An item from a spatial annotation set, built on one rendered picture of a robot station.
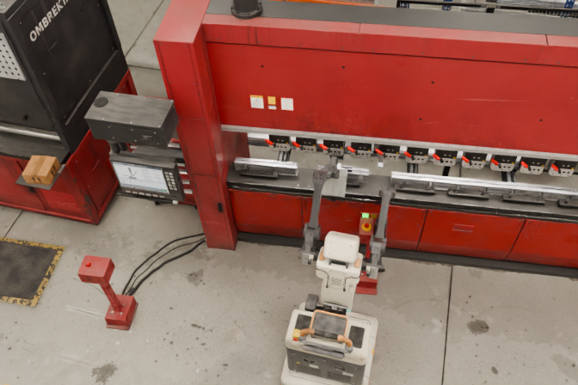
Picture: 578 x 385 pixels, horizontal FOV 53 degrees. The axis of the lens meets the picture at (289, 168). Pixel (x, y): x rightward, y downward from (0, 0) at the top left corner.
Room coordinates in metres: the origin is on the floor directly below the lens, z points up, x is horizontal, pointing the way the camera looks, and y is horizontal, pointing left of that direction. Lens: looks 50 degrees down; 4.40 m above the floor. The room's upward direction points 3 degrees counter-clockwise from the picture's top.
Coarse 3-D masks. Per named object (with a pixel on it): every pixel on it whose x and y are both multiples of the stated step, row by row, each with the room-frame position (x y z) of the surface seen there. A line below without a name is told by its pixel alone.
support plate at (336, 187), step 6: (342, 174) 2.75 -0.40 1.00; (330, 180) 2.70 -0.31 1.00; (336, 180) 2.69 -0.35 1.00; (342, 180) 2.69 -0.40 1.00; (324, 186) 2.64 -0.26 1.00; (330, 186) 2.64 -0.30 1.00; (336, 186) 2.64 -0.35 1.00; (342, 186) 2.63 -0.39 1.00; (324, 192) 2.59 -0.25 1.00; (330, 192) 2.58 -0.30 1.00; (336, 192) 2.58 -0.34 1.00; (342, 192) 2.58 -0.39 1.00
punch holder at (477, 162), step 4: (464, 152) 2.64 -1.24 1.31; (468, 152) 2.61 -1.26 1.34; (472, 152) 2.61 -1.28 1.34; (476, 152) 2.61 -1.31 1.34; (464, 156) 2.62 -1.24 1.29; (468, 156) 2.61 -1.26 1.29; (472, 156) 2.61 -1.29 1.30; (476, 156) 2.60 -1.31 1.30; (480, 156) 2.60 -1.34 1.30; (484, 156) 2.59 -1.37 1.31; (472, 160) 2.61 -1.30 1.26; (476, 160) 2.60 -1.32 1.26; (480, 160) 2.60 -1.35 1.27; (484, 160) 2.59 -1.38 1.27; (464, 164) 2.61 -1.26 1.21; (468, 164) 2.61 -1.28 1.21; (472, 164) 2.60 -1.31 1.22; (476, 164) 2.60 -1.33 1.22; (480, 164) 2.60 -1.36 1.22; (480, 168) 2.59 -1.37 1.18
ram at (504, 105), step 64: (256, 64) 2.90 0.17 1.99; (320, 64) 2.82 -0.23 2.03; (384, 64) 2.74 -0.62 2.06; (448, 64) 2.67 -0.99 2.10; (512, 64) 2.60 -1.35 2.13; (320, 128) 2.82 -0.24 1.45; (384, 128) 2.73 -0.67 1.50; (448, 128) 2.65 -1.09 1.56; (512, 128) 2.57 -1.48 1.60; (576, 128) 2.50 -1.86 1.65
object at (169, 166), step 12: (120, 156) 2.52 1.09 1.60; (132, 156) 2.53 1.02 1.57; (144, 156) 2.53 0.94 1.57; (156, 156) 2.52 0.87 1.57; (168, 168) 2.40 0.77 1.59; (168, 180) 2.41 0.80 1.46; (180, 180) 2.42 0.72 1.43; (132, 192) 2.48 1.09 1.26; (144, 192) 2.46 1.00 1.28; (156, 192) 2.43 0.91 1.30; (168, 192) 2.42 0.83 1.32; (180, 192) 2.39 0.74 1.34
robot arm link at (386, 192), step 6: (384, 186) 2.32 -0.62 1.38; (384, 192) 2.25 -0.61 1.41; (390, 192) 2.24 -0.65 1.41; (384, 198) 2.22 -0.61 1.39; (384, 204) 2.18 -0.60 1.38; (384, 210) 2.15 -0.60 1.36; (384, 216) 2.11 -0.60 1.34; (378, 222) 2.08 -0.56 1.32; (384, 222) 2.08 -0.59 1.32; (378, 228) 2.05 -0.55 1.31; (378, 234) 2.01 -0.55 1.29; (372, 240) 1.98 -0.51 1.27; (384, 240) 1.98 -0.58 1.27; (384, 246) 1.93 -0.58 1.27
